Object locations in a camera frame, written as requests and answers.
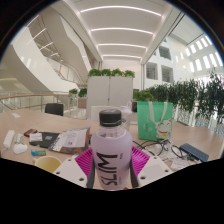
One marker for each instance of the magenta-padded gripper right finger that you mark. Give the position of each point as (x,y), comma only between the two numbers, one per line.
(151,168)

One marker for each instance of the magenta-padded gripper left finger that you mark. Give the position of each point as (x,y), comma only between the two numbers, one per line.
(71,170)

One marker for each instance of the lilac drink bottle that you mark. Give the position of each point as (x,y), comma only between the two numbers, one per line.
(111,146)

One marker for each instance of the pale yellow mug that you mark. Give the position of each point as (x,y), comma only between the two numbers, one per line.
(46,164)

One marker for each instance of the printed magazine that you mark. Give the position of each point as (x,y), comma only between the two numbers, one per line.
(70,140)

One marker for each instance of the small teal packet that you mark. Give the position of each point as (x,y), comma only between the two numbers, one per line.
(38,152)

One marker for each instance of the dark blue keyboard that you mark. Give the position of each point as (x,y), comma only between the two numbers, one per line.
(194,152)

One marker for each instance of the green tote bag, cat print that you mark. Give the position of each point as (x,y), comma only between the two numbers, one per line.
(150,121)

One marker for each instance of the white computer mouse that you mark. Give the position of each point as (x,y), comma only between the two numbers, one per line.
(20,148)

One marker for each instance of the red and black phone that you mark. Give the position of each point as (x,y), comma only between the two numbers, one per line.
(30,132)

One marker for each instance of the clear plastic tumbler with lid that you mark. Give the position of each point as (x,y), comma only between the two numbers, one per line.
(126,116)

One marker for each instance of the small white charger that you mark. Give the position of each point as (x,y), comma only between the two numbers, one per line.
(18,138)

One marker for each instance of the black chair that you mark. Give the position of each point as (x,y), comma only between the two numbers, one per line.
(54,109)

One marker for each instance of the white power strip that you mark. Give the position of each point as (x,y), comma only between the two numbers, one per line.
(9,139)

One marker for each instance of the small planters with green plants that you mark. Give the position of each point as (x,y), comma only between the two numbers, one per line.
(77,93)

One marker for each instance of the small white paper note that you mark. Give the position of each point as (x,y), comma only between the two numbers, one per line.
(16,115)

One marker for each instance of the row of potted green trees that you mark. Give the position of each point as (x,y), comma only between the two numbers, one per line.
(190,96)

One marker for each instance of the white planter cabinet with plants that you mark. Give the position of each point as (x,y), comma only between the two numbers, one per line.
(110,95)

